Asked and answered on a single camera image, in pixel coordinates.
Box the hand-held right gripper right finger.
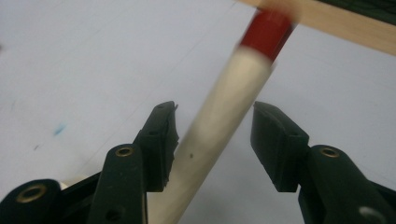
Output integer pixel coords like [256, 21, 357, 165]
[249, 100, 396, 224]

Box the cream brush with red-tipped handle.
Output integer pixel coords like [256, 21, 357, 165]
[59, 7, 295, 224]

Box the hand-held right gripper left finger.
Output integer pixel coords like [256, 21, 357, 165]
[88, 100, 180, 224]

